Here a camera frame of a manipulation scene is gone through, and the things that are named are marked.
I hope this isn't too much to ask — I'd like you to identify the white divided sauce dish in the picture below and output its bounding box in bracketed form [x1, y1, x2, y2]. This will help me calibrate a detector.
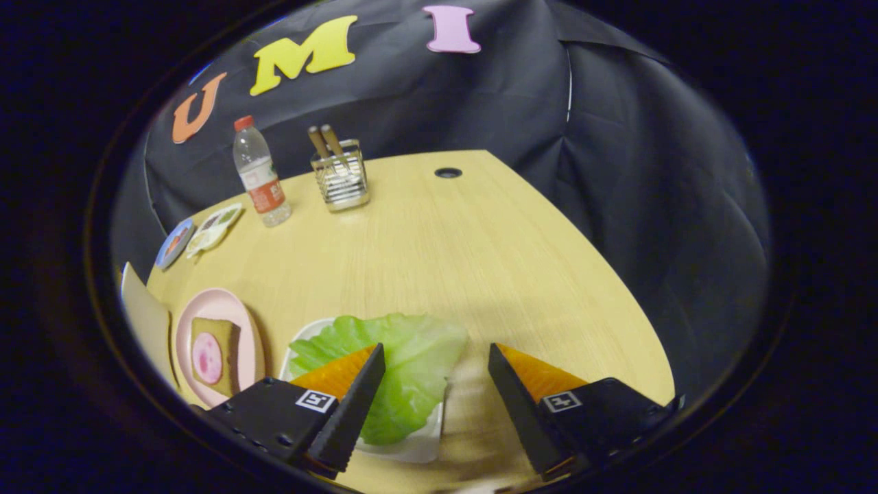
[185, 202, 245, 260]

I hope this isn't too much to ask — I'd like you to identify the pink round plate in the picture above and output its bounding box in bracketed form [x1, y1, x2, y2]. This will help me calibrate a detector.
[174, 287, 266, 409]

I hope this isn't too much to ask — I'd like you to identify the clear plastic water bottle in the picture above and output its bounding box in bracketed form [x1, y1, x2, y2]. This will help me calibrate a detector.
[233, 115, 293, 228]

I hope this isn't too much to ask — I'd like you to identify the white toaster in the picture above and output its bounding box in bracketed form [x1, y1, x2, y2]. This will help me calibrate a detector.
[121, 262, 178, 388]

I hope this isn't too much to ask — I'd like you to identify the metal mesh chopstick holder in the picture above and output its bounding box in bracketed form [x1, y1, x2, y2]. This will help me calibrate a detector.
[310, 139, 371, 213]

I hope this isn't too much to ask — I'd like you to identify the black backdrop cloth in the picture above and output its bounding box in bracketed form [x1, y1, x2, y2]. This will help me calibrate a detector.
[110, 0, 772, 412]

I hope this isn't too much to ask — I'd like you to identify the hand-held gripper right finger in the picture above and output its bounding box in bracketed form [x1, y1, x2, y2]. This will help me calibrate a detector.
[488, 343, 680, 481]

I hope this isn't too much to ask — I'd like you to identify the pink ham slice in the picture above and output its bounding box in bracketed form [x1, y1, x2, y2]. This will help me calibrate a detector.
[192, 332, 224, 386]

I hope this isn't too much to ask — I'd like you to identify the blue round plate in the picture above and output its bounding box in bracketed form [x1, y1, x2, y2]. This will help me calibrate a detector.
[154, 218, 195, 270]

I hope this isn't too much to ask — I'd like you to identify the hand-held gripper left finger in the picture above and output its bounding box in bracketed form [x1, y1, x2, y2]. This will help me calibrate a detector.
[206, 343, 386, 480]

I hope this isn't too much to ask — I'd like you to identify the toast slice with ham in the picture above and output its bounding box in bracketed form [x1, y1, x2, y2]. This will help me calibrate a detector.
[190, 317, 242, 399]

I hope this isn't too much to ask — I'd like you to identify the white square plate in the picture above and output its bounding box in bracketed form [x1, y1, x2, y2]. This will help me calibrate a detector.
[278, 318, 447, 464]

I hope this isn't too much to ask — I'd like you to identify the green lettuce leaf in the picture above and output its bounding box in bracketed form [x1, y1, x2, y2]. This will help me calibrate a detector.
[288, 313, 468, 445]

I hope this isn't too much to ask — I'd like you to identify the brown wooden chopstick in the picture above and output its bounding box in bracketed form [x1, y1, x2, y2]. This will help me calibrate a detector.
[307, 126, 333, 162]
[320, 124, 351, 169]

